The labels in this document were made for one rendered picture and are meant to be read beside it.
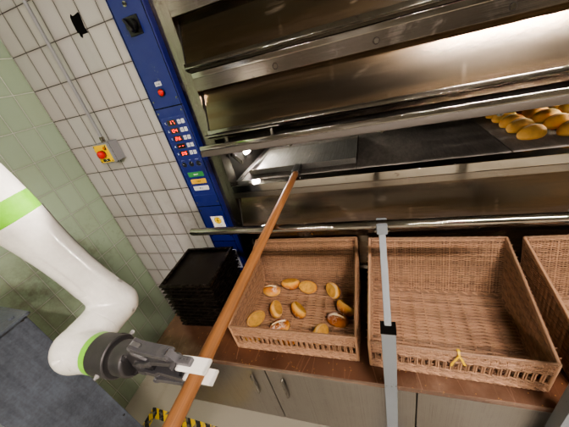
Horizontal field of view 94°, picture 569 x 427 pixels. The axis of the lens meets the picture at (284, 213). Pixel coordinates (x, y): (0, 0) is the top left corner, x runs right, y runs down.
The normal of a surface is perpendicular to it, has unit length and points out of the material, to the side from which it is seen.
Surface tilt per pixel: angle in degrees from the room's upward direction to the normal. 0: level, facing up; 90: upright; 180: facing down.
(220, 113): 70
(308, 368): 0
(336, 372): 0
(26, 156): 90
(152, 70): 90
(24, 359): 90
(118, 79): 90
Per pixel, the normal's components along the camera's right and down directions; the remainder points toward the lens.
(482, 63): -0.31, 0.22
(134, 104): -0.25, 0.53
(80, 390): 0.93, -0.04
